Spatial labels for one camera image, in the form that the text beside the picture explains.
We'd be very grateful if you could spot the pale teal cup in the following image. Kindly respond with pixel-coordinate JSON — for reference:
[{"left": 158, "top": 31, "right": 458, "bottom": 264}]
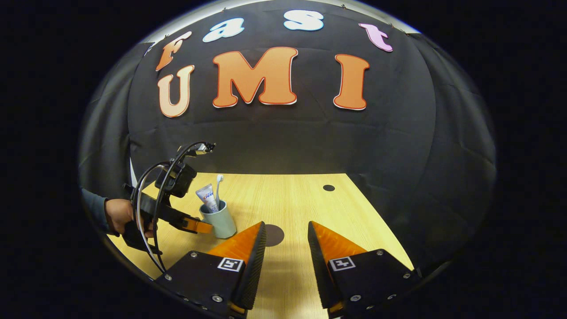
[{"left": 199, "top": 200, "right": 238, "bottom": 239}]

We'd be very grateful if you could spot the white toothpaste tube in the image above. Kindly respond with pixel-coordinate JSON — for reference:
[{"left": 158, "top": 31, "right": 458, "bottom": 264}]
[{"left": 195, "top": 183, "right": 220, "bottom": 214}]

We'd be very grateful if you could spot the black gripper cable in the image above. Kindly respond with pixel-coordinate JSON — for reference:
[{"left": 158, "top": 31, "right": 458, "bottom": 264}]
[{"left": 151, "top": 141, "right": 209, "bottom": 273}]

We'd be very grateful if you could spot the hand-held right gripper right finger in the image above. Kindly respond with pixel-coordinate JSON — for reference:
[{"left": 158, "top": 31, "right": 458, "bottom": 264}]
[{"left": 307, "top": 221, "right": 421, "bottom": 319}]

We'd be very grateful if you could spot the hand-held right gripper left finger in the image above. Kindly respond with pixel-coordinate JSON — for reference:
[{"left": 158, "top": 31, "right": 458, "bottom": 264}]
[{"left": 154, "top": 221, "right": 268, "bottom": 319}]

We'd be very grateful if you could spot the wooden desktop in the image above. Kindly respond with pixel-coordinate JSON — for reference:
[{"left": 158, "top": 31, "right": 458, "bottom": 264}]
[{"left": 106, "top": 173, "right": 415, "bottom": 319}]

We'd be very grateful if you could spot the white toothbrush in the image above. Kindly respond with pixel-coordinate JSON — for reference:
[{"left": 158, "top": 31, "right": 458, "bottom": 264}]
[{"left": 214, "top": 174, "right": 225, "bottom": 210}]

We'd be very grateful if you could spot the dark round coaster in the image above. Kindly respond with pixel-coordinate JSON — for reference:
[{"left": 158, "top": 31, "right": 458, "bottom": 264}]
[{"left": 264, "top": 224, "right": 285, "bottom": 247}]

